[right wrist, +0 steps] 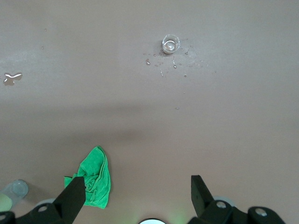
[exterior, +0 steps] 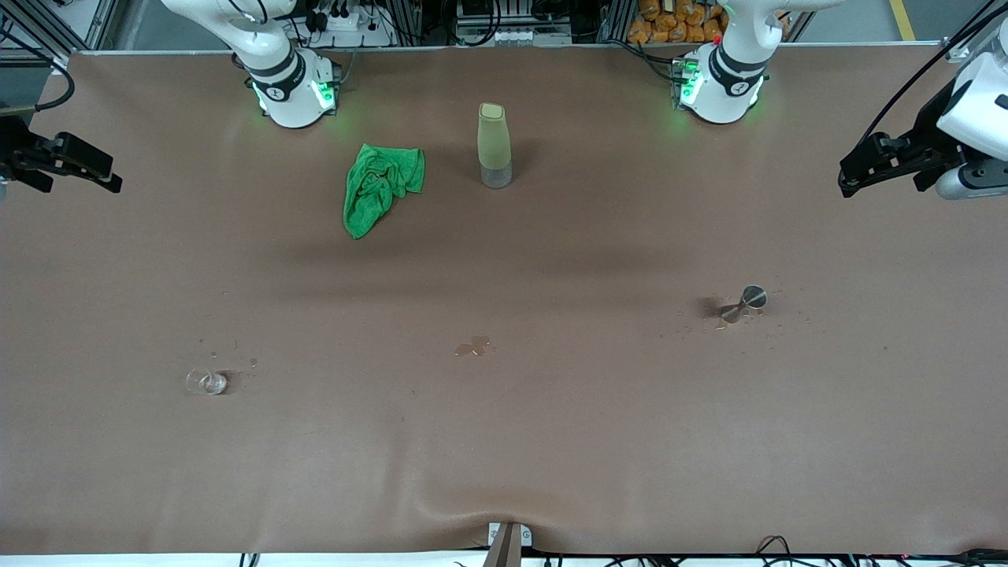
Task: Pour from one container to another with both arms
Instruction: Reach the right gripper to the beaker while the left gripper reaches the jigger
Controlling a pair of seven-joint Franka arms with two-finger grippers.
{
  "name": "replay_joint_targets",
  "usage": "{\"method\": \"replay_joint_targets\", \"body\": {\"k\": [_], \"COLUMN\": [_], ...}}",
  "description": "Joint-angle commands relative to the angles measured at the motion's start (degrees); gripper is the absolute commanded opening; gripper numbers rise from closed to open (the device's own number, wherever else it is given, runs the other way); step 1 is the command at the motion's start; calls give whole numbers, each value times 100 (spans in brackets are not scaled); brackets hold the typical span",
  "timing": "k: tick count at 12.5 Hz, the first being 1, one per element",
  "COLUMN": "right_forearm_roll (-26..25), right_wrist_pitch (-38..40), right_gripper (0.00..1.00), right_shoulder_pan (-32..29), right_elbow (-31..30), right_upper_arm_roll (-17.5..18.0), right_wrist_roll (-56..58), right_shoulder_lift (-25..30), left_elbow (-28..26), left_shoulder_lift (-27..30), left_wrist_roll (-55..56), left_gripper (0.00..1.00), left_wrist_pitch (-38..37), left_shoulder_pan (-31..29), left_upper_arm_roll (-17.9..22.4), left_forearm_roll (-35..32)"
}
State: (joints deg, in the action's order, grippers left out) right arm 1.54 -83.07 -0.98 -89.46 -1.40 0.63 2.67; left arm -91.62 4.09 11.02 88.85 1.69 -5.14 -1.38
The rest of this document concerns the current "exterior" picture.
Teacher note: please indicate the aluminium camera mast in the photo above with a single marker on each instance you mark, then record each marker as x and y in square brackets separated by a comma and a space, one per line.
[505, 547]

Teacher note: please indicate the clear glass measuring cup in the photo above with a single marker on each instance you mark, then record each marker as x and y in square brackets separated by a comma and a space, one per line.
[206, 383]

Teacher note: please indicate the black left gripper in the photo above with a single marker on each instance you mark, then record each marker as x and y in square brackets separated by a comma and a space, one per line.
[930, 140]

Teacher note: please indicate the orange objects heap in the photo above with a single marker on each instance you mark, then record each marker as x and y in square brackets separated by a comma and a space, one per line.
[669, 24]

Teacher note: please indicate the grey electronics box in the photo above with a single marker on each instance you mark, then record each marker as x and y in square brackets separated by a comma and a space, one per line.
[512, 35]

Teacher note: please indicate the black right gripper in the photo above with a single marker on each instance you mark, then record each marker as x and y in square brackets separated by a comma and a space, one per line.
[16, 147]

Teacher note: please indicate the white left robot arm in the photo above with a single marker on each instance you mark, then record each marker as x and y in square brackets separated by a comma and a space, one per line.
[724, 87]

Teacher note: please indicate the frosted yellow-green bottle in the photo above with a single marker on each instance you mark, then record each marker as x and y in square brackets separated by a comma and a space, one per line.
[494, 142]

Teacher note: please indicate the white power strip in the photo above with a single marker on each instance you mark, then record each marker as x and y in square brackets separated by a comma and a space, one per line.
[354, 33]

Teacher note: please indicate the green microfiber cloth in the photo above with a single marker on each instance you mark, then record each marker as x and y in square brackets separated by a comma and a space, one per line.
[378, 189]

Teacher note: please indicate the brown table mat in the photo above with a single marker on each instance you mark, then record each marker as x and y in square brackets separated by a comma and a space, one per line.
[504, 441]

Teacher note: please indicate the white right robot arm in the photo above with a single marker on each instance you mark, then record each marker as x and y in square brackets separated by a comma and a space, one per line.
[291, 87]

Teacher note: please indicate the steel double jigger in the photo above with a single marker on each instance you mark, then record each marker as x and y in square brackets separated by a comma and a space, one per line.
[754, 296]

